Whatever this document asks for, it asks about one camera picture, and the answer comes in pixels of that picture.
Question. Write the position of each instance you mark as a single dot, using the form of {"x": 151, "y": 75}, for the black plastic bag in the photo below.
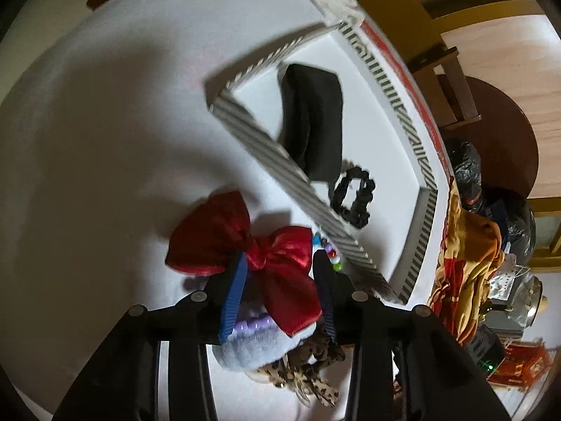
{"x": 466, "y": 166}
{"x": 512, "y": 223}

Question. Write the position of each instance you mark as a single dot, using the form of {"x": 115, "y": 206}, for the black headband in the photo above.
{"x": 311, "y": 118}

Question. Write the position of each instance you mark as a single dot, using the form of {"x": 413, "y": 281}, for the black scrunchie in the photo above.
{"x": 337, "y": 197}

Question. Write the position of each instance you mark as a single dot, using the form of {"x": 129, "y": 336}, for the yellow red printed blanket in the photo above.
{"x": 469, "y": 250}

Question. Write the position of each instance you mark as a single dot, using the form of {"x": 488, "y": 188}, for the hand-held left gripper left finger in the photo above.
{"x": 232, "y": 298}

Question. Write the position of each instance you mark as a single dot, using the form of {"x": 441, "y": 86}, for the red satin bow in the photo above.
{"x": 280, "y": 250}

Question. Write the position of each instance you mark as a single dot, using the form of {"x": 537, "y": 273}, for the black electronic device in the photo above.
{"x": 484, "y": 351}

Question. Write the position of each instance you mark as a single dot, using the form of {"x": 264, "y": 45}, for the light blue fluffy scrunchie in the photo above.
{"x": 254, "y": 351}

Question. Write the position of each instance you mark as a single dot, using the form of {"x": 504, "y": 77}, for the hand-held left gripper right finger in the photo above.
{"x": 326, "y": 298}

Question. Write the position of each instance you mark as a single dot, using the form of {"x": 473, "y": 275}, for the red patterned box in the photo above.
{"x": 521, "y": 364}

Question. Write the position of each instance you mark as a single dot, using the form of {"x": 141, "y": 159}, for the wooden chair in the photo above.
{"x": 385, "y": 4}
{"x": 456, "y": 92}

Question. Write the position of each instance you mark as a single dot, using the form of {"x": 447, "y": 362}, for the striped cardboard tray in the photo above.
{"x": 377, "y": 162}

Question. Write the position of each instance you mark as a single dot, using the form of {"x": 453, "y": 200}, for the round wooden table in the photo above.
{"x": 504, "y": 140}

